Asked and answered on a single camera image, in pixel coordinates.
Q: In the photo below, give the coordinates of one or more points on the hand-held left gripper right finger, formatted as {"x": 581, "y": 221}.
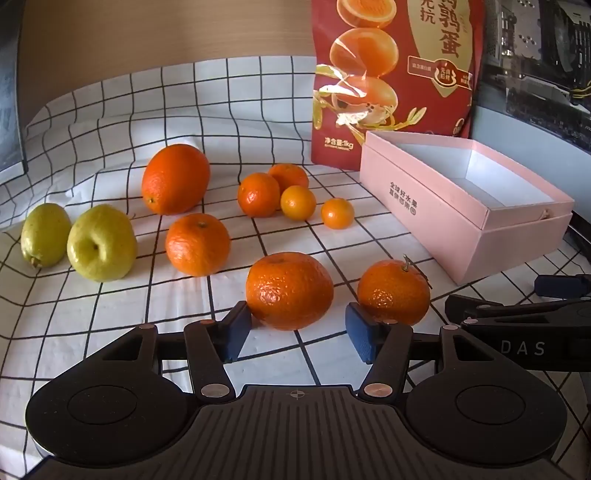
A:
{"x": 362, "y": 334}

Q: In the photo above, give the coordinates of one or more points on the small round kumquat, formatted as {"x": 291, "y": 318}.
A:
{"x": 298, "y": 203}
{"x": 338, "y": 213}

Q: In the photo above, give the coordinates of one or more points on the round green pear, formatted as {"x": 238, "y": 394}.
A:
{"x": 104, "y": 244}

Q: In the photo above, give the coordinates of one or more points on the pink cardboard box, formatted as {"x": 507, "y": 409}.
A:
{"x": 415, "y": 203}

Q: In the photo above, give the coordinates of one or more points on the large orange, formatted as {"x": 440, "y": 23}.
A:
{"x": 175, "y": 180}

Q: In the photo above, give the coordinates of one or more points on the black computer case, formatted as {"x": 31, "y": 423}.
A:
{"x": 531, "y": 69}

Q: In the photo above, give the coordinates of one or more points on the elongated green pear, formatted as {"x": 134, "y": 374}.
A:
{"x": 44, "y": 235}

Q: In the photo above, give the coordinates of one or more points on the white black checked tablecloth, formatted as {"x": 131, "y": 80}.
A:
{"x": 115, "y": 300}

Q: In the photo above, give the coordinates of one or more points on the mandarin with stem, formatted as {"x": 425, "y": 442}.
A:
{"x": 392, "y": 290}

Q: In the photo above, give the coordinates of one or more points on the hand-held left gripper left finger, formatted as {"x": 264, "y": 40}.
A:
{"x": 236, "y": 332}

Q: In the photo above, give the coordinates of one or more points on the dark monitor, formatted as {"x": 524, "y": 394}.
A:
{"x": 9, "y": 115}

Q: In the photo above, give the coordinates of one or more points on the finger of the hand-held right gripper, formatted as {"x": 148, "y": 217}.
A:
{"x": 558, "y": 286}
{"x": 489, "y": 310}

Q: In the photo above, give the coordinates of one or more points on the red printed snack bag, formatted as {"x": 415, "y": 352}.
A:
{"x": 415, "y": 69}

